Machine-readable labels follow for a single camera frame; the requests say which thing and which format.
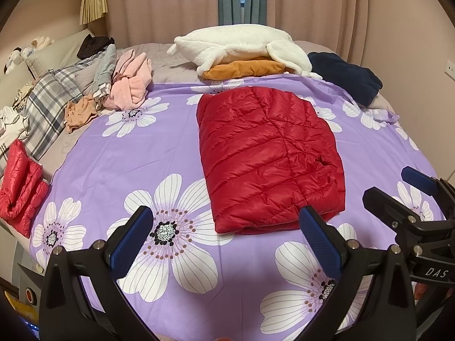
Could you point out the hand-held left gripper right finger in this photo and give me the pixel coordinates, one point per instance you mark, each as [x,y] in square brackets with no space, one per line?
[316,238]

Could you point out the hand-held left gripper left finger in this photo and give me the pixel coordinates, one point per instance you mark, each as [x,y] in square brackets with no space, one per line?
[129,241]

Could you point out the beige pink curtain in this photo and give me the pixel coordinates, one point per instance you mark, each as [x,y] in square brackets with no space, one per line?
[320,7]
[160,3]

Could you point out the pink garment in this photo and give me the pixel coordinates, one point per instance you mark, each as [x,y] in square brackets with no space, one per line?
[128,85]

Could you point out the tan small garment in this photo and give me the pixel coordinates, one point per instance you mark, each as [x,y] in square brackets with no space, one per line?
[81,113]

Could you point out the purple floral bedsheet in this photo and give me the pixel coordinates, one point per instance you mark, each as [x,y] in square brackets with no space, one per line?
[142,149]

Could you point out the red down jacket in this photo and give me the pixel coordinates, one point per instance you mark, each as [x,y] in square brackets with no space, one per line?
[263,149]

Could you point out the white fleece garment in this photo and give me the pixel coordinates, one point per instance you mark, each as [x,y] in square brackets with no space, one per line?
[231,41]

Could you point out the dark brown garment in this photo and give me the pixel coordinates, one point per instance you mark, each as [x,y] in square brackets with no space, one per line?
[94,46]

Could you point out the printed beige cushion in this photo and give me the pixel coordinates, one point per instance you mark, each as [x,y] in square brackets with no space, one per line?
[23,94]

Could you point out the grey garment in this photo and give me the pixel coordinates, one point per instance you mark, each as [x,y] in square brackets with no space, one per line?
[105,67]

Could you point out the navy blue garment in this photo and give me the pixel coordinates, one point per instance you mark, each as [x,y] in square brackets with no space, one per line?
[341,74]

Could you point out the yellowish fringed hanging cloth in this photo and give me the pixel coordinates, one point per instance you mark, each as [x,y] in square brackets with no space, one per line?
[93,3]

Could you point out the grey white device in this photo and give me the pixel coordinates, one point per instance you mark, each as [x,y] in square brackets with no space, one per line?
[28,280]

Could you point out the orange garment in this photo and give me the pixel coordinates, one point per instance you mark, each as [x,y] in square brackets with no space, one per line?
[241,69]

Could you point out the beige pillow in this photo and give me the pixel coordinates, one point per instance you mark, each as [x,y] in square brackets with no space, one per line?
[53,58]

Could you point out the black and white plush toy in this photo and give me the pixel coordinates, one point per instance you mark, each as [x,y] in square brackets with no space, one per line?
[15,60]

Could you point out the folded red puffer jacket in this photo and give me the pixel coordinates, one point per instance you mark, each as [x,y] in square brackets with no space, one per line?
[19,184]

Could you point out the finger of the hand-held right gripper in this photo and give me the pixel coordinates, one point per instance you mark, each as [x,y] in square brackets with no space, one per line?
[419,181]
[387,206]

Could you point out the white wall socket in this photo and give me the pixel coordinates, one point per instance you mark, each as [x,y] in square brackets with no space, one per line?
[446,71]

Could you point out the pinkish plush toy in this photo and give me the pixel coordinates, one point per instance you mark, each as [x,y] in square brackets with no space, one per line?
[42,42]

